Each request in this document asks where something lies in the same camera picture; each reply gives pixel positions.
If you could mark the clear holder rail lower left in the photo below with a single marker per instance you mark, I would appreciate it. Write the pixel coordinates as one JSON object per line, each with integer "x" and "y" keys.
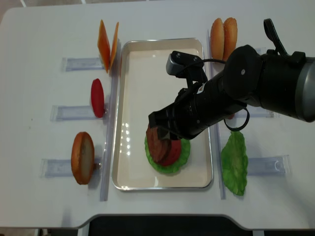
{"x": 55, "y": 168}

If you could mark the brown meat patty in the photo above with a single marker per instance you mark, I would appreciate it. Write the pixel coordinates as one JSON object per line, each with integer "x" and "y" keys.
{"x": 158, "y": 149}

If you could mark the upright green lettuce leaf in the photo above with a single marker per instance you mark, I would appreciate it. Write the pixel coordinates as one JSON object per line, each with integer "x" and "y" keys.
{"x": 234, "y": 162}

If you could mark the upright red tomato slice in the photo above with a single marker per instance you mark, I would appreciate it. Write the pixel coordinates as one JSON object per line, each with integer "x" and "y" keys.
{"x": 97, "y": 98}

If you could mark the right orange cheese slice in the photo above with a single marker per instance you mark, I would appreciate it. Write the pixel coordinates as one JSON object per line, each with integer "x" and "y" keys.
{"x": 114, "y": 46}

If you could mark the right bun half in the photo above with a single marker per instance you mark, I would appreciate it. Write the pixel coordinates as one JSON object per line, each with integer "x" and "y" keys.
{"x": 230, "y": 37}

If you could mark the left bun half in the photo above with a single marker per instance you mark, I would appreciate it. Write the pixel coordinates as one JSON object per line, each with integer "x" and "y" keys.
{"x": 217, "y": 39}

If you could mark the clear holder rail middle left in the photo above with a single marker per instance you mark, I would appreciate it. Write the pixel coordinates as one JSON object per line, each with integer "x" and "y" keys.
{"x": 64, "y": 113}

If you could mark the clear long rail left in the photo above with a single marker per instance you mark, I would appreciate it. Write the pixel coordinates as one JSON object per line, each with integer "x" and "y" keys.
{"x": 111, "y": 124}

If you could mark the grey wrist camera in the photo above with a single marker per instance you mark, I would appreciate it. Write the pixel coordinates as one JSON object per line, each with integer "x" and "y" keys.
{"x": 186, "y": 66}

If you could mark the green lettuce leaf on tray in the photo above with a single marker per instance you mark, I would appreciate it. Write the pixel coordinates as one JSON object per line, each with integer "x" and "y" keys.
{"x": 174, "y": 168}

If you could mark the orange cheese slice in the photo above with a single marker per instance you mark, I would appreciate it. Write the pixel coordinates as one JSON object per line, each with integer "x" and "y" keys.
{"x": 104, "y": 46}
{"x": 114, "y": 46}

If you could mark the bun half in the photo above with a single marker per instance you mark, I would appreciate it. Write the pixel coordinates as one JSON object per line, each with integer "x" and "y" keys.
{"x": 217, "y": 39}
{"x": 230, "y": 37}

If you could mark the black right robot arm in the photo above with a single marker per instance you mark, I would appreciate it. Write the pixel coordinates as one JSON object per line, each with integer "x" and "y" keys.
{"x": 270, "y": 81}

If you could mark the red tomato slice on tray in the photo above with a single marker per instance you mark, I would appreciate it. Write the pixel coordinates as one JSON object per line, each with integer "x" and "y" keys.
{"x": 173, "y": 155}

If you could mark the clear holder rail lower right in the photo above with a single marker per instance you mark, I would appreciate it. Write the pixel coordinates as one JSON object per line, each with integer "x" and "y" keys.
{"x": 269, "y": 166}

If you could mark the bread slice lower left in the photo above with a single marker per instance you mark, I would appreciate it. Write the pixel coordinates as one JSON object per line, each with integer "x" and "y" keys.
{"x": 82, "y": 158}

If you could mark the clear long rail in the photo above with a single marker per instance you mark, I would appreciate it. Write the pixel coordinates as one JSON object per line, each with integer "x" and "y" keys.
{"x": 216, "y": 132}
{"x": 111, "y": 124}

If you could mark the left orange cheese slice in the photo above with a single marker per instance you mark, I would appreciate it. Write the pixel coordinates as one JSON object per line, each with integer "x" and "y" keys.
{"x": 104, "y": 46}

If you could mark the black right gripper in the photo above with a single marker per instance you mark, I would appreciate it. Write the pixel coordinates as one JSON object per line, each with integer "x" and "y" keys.
{"x": 179, "y": 119}

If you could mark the metal baking tray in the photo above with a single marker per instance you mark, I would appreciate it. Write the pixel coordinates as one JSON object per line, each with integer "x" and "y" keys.
{"x": 144, "y": 87}

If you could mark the clear holder rail upper left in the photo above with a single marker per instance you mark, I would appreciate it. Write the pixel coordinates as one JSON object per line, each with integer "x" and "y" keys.
{"x": 81, "y": 64}

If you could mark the clear long rail right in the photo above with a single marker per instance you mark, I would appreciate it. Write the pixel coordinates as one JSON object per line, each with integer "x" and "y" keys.
{"x": 216, "y": 132}

